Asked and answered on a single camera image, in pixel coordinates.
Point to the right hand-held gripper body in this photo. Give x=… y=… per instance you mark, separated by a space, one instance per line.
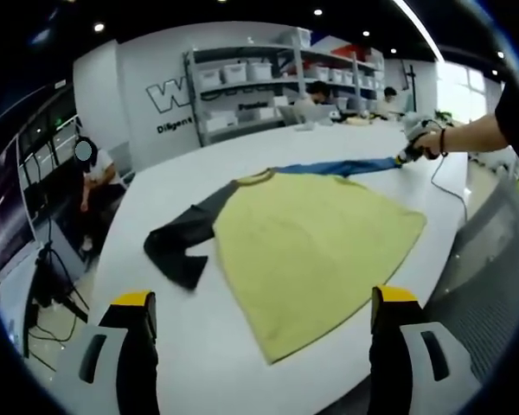
x=417 y=125

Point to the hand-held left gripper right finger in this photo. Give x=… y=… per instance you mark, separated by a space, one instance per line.
x=411 y=372

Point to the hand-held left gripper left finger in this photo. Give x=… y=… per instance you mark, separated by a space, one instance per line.
x=112 y=372

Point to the yellow blue grey garment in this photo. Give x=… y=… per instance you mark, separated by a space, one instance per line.
x=307 y=242

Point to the person's right hand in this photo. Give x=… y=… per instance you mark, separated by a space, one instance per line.
x=431 y=144

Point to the green potted plant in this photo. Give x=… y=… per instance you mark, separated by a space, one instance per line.
x=443 y=116

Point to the black wristband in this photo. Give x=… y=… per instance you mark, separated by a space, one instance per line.
x=444 y=142

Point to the beige soft roll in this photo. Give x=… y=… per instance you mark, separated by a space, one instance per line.
x=359 y=121

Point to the linear ceiling light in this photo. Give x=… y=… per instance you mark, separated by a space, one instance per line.
x=419 y=26

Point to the grey laptop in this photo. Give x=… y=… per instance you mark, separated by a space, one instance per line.
x=305 y=114

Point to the black tripod stand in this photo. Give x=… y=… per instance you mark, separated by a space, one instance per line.
x=47 y=276

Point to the grey mesh office chair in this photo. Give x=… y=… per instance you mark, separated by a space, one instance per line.
x=493 y=259

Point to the small white cardboard box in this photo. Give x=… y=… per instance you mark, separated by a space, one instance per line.
x=268 y=113

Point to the grey metal storage shelf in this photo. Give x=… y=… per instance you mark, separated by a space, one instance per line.
x=251 y=83

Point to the large white cardboard box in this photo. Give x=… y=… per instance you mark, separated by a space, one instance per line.
x=221 y=121

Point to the row of white storage bins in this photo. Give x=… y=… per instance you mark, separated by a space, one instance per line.
x=235 y=72

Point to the large display screen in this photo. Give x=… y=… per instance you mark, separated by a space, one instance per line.
x=6 y=212

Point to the round ceiling spotlights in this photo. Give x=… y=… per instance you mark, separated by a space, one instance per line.
x=98 y=27

